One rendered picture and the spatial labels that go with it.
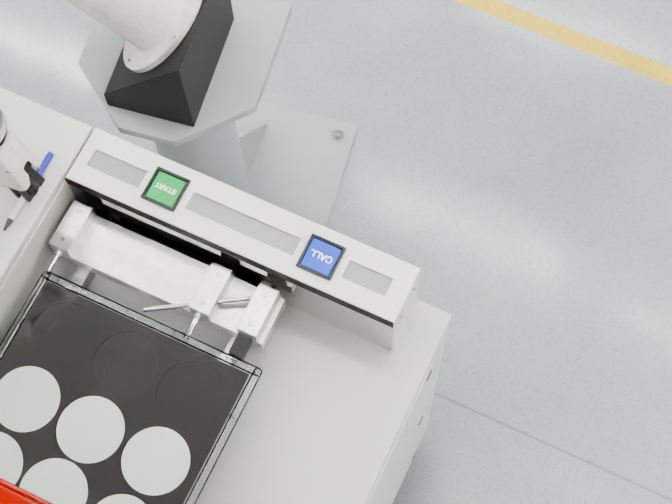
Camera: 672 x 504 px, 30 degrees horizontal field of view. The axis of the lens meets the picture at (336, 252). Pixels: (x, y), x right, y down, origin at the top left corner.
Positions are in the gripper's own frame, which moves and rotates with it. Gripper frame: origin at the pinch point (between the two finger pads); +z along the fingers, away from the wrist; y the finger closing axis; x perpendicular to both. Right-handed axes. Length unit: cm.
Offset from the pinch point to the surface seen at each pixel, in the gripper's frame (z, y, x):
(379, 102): 101, 5, 84
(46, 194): 2.7, 2.4, 0.8
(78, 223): 9.0, 5.9, 0.3
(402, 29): 100, 1, 104
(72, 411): 12.2, 19.3, -25.7
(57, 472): 12.5, 21.8, -34.5
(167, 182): 5.3, 17.8, 10.3
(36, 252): 9.0, 2.2, -6.5
